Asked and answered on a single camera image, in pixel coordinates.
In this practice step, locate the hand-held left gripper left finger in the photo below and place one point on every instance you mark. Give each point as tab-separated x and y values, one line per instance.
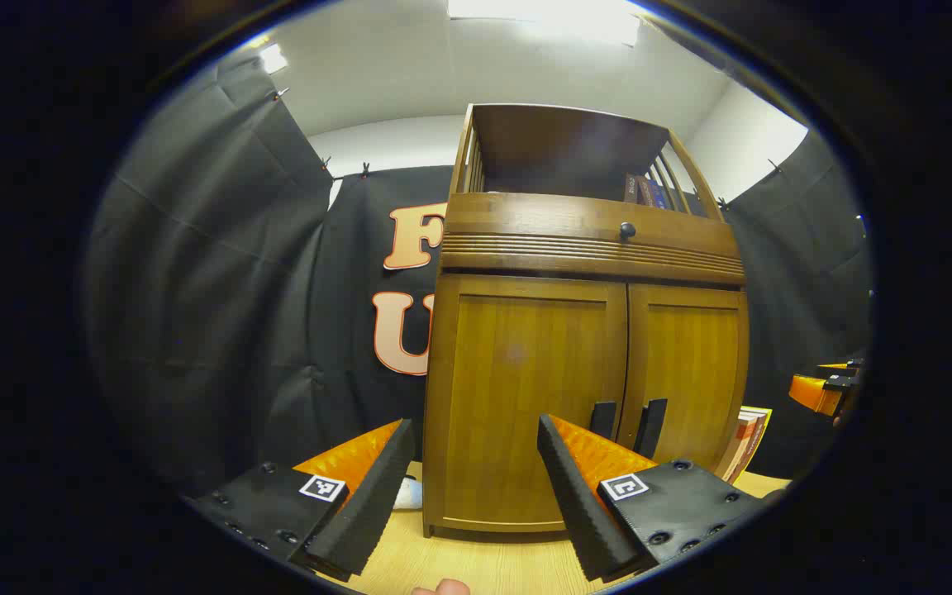
368	504

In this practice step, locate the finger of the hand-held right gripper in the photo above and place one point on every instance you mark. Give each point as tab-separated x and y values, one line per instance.
815	392
844	364

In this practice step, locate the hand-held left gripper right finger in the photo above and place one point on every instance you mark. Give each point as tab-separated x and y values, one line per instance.
575	504

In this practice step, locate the wooden shoe cabinet door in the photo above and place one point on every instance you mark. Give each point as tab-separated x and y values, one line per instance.
691	364
517	372

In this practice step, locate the wooden double-door shoe cabinet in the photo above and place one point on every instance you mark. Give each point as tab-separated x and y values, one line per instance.
575	219

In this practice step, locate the small white object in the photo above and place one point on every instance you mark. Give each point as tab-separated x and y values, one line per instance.
408	493

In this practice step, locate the yellow book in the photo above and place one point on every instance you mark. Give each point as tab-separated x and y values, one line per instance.
765	430

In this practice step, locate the black backdrop cloth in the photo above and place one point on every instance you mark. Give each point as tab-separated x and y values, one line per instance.
220	314

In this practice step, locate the black drawer knob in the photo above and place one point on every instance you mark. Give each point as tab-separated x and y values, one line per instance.
627	230

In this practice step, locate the blue book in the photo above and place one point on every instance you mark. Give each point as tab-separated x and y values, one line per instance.
659	195

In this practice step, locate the dark brown book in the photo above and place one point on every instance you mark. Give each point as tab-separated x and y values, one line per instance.
633	188

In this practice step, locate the small ceiling light panel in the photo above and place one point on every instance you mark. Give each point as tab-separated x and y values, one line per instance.
273	59

